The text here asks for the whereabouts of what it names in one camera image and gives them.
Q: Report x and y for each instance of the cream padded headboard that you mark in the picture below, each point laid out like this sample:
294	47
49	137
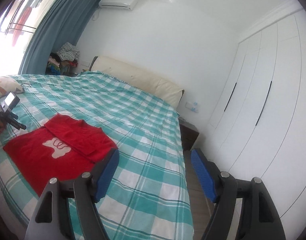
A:
133	75

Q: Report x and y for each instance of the dark wooden nightstand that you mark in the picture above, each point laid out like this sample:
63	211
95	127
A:
189	133

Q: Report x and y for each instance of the pile of colourful clothes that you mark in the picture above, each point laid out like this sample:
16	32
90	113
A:
54	66

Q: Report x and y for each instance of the hanging red garment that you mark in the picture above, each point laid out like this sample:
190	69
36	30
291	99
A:
19	30

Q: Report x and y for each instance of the blue curtain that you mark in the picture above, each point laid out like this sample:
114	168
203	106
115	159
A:
60	30

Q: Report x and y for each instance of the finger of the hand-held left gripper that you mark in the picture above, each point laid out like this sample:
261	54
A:
19	125
14	116

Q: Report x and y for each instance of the red sweater with white animal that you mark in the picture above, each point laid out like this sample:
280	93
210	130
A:
30	155

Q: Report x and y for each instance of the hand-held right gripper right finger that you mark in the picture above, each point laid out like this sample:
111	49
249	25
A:
202	175

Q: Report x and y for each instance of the white wall socket panel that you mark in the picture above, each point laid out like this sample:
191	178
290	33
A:
192	106

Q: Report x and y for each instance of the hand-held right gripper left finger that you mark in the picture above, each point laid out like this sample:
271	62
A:
106	175

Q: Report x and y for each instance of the white air conditioner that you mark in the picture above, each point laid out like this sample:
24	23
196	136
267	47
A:
118	2

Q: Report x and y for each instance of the grey checked cloth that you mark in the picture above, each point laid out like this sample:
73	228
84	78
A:
68	51

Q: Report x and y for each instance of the white wardrobe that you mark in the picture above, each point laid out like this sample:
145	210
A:
267	105

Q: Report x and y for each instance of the white wall switch plate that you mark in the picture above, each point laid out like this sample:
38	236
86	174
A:
84	63

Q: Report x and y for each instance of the teal checked bedsheet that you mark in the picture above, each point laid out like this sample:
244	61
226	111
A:
143	130

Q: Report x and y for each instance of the patterned pillow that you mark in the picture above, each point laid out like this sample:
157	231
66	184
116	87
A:
5	86

